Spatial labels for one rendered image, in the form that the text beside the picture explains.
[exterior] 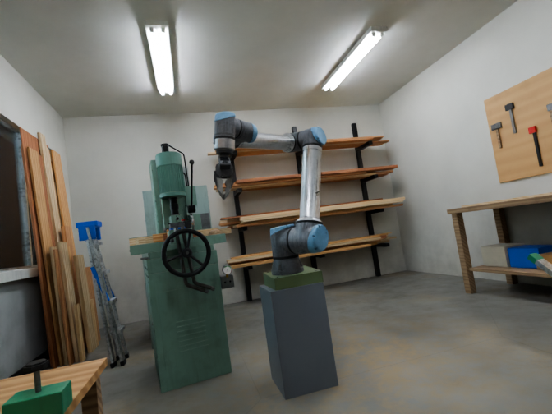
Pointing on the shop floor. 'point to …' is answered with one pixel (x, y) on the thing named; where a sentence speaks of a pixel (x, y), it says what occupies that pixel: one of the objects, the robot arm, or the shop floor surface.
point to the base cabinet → (187, 328)
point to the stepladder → (87, 232)
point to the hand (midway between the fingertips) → (223, 195)
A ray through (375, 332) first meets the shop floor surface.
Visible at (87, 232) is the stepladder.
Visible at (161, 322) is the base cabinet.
